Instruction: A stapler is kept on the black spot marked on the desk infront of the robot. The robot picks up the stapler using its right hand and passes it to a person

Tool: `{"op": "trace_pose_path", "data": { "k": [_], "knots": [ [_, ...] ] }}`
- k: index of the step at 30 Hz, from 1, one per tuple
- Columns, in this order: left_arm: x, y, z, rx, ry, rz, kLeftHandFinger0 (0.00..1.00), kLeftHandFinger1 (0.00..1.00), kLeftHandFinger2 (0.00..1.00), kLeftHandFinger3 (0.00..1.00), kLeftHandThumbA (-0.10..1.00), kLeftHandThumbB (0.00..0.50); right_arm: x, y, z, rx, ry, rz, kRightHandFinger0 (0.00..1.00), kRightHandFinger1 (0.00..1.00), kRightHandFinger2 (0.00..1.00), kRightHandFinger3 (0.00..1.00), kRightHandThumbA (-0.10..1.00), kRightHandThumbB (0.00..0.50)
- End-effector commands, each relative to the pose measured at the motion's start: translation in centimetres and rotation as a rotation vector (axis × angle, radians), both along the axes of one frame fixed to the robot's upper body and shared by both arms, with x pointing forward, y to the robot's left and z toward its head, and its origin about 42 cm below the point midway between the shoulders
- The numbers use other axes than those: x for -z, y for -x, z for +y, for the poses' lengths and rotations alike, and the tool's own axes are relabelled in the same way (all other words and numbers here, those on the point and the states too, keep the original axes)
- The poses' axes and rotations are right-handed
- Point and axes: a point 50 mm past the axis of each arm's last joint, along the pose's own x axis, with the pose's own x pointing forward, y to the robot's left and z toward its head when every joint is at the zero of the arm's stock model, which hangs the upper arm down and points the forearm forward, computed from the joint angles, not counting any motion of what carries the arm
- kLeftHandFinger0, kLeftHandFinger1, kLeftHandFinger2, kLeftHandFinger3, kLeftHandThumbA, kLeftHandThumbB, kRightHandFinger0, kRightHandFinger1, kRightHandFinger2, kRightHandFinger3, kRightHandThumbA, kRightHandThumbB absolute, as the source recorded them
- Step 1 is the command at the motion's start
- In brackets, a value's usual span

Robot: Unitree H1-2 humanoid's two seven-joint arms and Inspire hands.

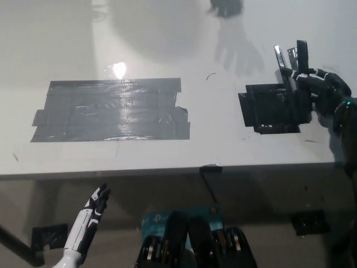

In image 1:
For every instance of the black ribbed robot torso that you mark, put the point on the black ribbed robot torso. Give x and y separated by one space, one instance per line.
195 245

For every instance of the black tape square mark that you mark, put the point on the black tape square mark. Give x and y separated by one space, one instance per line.
265 111

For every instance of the dark person hand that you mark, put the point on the dark person hand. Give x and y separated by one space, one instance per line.
227 7

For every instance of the black stapler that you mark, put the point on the black stapler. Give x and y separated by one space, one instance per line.
299 81

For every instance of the teal router box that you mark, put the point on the teal router box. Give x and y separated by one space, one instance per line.
156 222

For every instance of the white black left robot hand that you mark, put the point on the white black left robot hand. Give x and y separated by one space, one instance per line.
89 220

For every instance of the black metal table leg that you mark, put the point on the black metal table leg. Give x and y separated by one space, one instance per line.
19 245

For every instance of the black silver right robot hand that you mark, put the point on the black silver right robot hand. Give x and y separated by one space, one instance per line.
320 89

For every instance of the large grey tape patch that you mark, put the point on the large grey tape patch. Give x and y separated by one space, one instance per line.
114 111

